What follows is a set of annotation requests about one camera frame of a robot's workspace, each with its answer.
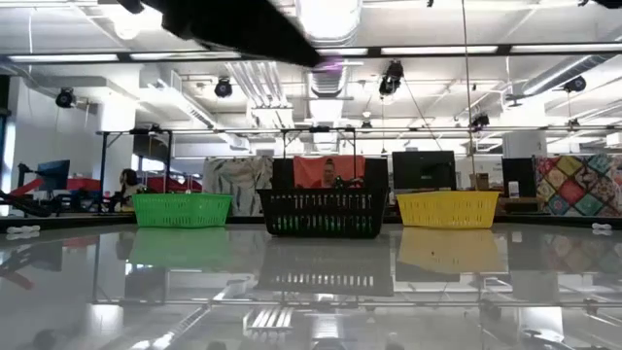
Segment yellow plastic basket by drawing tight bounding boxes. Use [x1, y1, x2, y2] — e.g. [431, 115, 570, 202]
[396, 191, 501, 230]

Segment black computer monitor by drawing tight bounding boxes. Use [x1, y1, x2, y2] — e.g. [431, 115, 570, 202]
[33, 159, 71, 193]
[501, 157, 537, 198]
[392, 151, 458, 192]

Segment colourful patchwork quilt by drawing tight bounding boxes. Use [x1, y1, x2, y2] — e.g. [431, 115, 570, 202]
[533, 154, 622, 218]

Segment marble patterned panel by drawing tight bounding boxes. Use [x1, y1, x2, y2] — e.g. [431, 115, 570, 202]
[202, 156, 274, 218]

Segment purple and white toy pieces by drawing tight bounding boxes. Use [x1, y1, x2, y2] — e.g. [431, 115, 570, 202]
[318, 56, 351, 74]

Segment person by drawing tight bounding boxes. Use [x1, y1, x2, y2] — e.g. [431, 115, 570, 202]
[120, 168, 141, 196]
[320, 157, 341, 189]

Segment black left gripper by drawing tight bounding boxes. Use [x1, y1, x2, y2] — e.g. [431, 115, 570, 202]
[162, 0, 322, 68]

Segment distant black robot gripper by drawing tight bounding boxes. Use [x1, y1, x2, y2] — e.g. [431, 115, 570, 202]
[332, 176, 364, 190]

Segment black metal stand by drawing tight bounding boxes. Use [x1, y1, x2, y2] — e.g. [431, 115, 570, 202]
[96, 126, 175, 214]

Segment green plastic basket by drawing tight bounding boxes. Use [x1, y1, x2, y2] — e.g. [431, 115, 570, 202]
[129, 192, 234, 228]

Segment black plastic basket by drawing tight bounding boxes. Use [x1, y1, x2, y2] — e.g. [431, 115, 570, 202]
[256, 187, 390, 239]

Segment black overhead frame bar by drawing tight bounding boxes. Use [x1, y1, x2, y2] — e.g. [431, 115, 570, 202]
[0, 44, 622, 64]

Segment orange cloth backdrop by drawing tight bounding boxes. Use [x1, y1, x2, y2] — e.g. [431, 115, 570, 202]
[293, 155, 366, 189]

